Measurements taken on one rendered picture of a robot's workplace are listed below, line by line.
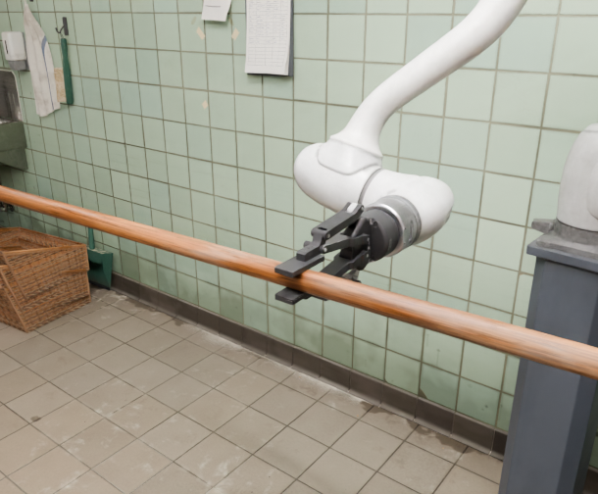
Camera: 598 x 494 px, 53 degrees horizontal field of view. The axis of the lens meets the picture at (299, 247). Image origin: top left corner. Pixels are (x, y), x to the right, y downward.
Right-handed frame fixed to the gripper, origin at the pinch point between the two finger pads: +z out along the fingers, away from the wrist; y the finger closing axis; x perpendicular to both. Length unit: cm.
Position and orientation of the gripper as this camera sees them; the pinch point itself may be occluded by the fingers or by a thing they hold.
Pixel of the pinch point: (299, 276)
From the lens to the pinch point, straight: 77.2
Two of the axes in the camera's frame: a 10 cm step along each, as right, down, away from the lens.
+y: 0.1, 9.3, 3.8
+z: -6.0, 3.1, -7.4
